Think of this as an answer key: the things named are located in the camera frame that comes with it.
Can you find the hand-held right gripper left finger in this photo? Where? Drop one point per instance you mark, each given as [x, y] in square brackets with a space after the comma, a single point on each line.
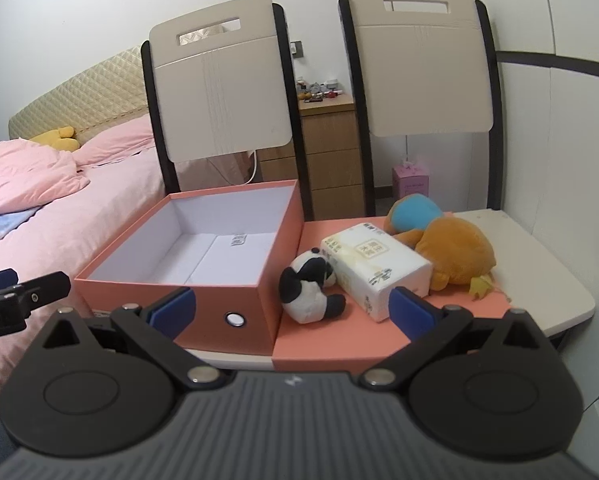
[175, 310]

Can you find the pink cardboard storage box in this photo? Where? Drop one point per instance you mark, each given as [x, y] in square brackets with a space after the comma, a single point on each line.
[219, 305]

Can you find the yellow plush toy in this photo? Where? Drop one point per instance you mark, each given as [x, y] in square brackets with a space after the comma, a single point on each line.
[54, 140]

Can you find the orange and blue plush toy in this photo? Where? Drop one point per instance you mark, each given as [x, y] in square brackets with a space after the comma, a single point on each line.
[454, 255]

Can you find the pink quilt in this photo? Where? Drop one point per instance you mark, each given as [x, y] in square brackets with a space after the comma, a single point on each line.
[24, 175]

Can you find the panda plush toy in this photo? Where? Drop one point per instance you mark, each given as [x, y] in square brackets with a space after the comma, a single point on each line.
[304, 295]

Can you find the beige chair with black frame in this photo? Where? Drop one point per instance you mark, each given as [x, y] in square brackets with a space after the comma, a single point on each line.
[419, 60]
[219, 95]

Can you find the beige quilted headboard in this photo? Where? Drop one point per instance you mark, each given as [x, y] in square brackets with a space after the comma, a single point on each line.
[79, 95]

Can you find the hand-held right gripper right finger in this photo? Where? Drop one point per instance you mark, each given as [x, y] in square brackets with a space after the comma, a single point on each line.
[408, 310]

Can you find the grey wall switch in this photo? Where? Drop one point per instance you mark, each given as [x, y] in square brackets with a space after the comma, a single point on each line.
[297, 48]

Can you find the white tissue pack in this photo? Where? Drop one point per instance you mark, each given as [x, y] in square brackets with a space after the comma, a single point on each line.
[374, 265]

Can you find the bed with pink sheet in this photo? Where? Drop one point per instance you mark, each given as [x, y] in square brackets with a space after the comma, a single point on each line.
[54, 245]

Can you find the small pink carton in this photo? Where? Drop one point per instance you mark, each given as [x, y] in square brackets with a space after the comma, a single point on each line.
[412, 180]

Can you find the pink pillow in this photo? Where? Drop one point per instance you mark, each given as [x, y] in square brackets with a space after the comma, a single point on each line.
[119, 142]

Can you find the wooden nightstand with drawers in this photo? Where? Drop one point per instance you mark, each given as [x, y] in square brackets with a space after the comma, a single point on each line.
[329, 160]

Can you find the white wardrobe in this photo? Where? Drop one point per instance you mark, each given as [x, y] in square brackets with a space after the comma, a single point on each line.
[554, 10]

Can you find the pink cardboard box lid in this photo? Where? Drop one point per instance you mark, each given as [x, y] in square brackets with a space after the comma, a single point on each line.
[329, 350]

